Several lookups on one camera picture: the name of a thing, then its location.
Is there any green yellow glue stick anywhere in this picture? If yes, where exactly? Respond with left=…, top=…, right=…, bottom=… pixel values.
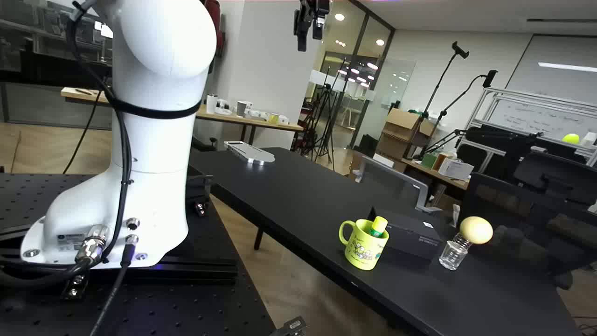
left=367, top=216, right=389, bottom=236

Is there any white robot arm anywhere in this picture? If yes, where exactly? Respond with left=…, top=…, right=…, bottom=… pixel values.
left=21, top=0, right=217, bottom=268

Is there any yellow green mug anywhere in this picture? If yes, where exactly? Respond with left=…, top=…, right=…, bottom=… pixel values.
left=339, top=218, right=391, bottom=270

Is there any white plastic slicer board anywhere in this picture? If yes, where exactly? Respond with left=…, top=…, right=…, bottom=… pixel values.
left=227, top=139, right=275, bottom=162

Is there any wooden side table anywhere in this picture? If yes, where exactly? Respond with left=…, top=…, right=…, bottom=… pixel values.
left=61, top=85, right=305, bottom=143

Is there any cardboard box stack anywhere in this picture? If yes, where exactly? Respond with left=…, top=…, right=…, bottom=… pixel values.
left=378, top=108, right=436, bottom=158

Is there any small black box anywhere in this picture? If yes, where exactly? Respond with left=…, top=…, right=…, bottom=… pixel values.
left=389, top=212, right=445, bottom=259

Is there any clear glass jar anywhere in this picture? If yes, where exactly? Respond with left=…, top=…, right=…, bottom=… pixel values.
left=439, top=234, right=471, bottom=270

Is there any yellow round ball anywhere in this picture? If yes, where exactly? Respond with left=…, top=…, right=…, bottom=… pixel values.
left=462, top=216, right=495, bottom=244

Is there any black camera tripod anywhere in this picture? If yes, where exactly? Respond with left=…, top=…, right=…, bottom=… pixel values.
left=292, top=83, right=339, bottom=160

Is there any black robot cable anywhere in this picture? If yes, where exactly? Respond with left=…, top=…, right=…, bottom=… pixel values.
left=0, top=0, right=204, bottom=336

